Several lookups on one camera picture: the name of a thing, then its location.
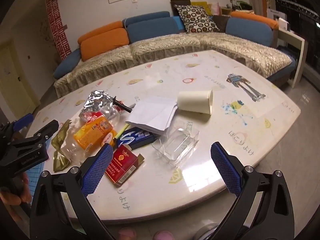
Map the silver foil bag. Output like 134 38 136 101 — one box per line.
79 89 120 120

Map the dark brown pillow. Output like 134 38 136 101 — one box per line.
212 15 232 31

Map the light blue pillow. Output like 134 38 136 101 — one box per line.
172 16 187 32

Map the blue sofa with beige cover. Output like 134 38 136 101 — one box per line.
52 11 298 98

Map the white cardboard box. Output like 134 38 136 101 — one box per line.
266 8 291 32

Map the blue cutting mat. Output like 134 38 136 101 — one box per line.
26 165 46 198

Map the clear plastic bottle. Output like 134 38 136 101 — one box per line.
59 104 124 167

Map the yellow-green pen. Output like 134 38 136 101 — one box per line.
114 123 132 141

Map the pale yellow door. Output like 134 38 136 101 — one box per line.
0 40 38 117

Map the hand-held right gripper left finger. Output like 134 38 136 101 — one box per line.
29 144 118 240

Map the blue sofa cushion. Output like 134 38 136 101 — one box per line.
126 17 181 43
226 17 273 47
122 11 170 27

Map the black cable with connector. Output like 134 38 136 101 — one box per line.
112 96 135 113

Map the clear plastic box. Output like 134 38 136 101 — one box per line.
151 122 200 167

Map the blue gum pack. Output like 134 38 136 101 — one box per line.
116 127 160 151

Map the person's left hand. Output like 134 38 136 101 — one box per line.
0 173 32 207

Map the pink slipper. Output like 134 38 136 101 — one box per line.
154 230 174 240

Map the red cigarette box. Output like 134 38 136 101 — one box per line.
105 145 145 188

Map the red white packet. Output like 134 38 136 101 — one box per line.
85 111 105 123

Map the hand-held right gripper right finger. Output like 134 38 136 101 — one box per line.
210 142 292 240

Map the round metal bin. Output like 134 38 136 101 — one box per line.
192 221 225 240

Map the dark balcony window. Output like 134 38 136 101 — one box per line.
274 0 320 90

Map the orange snack box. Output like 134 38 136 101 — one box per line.
73 116 117 150

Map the circle patterned pillow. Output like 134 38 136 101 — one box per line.
174 4 220 33

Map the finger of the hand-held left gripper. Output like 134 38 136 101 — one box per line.
25 119 59 144
12 113 34 132

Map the olive green wrapper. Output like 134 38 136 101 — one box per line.
51 120 72 173

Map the white side table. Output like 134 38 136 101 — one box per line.
276 26 308 88

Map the white paper cup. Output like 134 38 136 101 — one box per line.
177 89 214 116

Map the blue sofa bolster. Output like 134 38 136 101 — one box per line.
53 49 82 79

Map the white paper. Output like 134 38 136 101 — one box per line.
125 95 178 136

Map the orange sofa cushion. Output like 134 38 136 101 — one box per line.
80 28 130 62
229 11 279 30
77 21 123 45

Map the red patterned wall sticker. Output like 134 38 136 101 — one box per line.
45 0 71 61

